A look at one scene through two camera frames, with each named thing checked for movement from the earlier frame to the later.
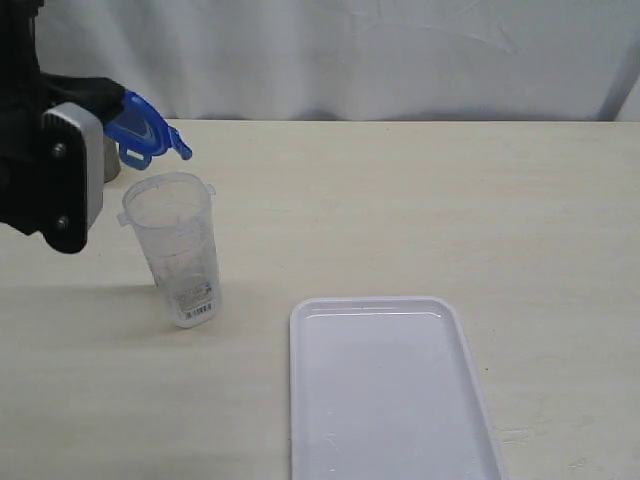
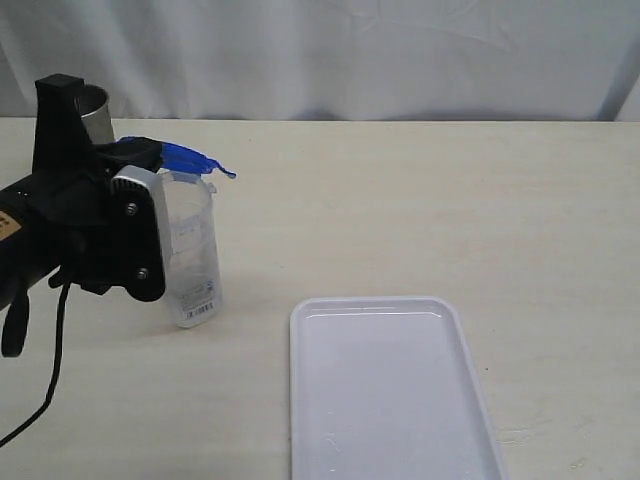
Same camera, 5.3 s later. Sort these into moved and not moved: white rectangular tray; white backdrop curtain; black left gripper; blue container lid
Moved: blue container lid; black left gripper
Not moved: white backdrop curtain; white rectangular tray
